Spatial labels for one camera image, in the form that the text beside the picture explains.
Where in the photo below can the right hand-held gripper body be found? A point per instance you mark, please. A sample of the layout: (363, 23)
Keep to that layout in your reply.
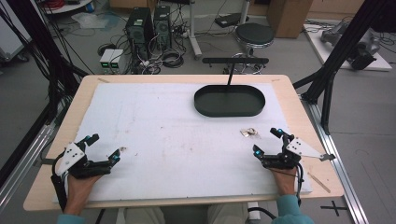
(299, 148)

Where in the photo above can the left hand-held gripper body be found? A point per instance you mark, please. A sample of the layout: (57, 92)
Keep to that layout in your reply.
(74, 155)

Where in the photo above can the person's right hand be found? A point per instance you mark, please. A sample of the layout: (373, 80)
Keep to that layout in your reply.
(286, 182)

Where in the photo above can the person's left hand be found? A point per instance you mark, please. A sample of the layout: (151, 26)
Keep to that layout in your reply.
(79, 193)

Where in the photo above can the crumpled clear wrapper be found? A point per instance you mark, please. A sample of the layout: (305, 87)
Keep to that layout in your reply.
(249, 132)

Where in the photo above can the thin wooden stick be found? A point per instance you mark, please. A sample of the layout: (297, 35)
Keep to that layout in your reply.
(319, 182)

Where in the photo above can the black oval tray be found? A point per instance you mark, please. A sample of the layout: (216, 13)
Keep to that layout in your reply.
(229, 102)

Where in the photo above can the white foam board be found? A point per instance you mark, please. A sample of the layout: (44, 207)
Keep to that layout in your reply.
(171, 137)

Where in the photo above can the white power supply box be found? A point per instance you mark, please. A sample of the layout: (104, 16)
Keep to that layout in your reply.
(106, 59)
(117, 59)

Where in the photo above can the black T-shaped stand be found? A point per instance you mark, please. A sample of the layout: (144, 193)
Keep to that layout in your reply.
(235, 60)

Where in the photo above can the white floor platform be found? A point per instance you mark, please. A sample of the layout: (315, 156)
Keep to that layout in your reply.
(320, 49)

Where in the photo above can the black round stool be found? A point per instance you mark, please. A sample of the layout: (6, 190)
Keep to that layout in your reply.
(253, 33)

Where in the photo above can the brown cardboard box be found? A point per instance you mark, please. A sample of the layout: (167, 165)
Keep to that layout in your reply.
(289, 17)

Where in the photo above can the grey machine on platform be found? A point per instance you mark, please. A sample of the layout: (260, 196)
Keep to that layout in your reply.
(361, 46)

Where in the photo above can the clear plastic sheet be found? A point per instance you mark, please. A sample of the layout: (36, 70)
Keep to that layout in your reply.
(90, 21)

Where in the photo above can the large black computer tower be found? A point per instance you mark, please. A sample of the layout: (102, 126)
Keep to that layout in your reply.
(138, 29)

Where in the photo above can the black flat device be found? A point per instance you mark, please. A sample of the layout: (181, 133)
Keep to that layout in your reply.
(230, 20)

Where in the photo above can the white desk leg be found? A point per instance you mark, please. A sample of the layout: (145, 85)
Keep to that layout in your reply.
(194, 34)

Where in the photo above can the slim black computer tower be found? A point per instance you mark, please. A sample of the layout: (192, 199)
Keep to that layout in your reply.
(162, 26)

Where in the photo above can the round white table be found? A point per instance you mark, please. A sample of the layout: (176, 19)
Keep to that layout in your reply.
(71, 6)

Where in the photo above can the aluminium rail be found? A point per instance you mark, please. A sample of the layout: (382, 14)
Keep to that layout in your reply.
(336, 161)
(28, 158)

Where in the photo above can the black metal frame strut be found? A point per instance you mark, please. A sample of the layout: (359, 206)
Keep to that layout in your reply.
(336, 59)

